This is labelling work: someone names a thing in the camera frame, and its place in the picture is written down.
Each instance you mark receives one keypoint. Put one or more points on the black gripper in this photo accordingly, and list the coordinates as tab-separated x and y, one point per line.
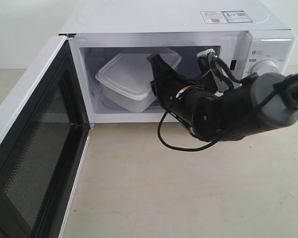
166	82

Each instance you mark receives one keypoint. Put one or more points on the white lidded plastic container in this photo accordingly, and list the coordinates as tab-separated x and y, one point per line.
125	79

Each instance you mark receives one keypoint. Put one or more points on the white microwave door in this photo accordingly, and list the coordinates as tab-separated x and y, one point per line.
43	137

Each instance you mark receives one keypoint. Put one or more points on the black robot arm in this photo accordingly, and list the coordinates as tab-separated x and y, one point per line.
260	103

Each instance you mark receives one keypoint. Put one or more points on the glass microwave turntable plate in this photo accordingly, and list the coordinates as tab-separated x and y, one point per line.
113	106

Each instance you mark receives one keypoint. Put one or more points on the white microwave oven body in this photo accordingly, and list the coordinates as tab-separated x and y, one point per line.
98	30

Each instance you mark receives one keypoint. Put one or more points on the upper white control knob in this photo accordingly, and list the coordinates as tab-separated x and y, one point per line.
264	66

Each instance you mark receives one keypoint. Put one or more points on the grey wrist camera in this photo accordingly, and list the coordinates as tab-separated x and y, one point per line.
212	77

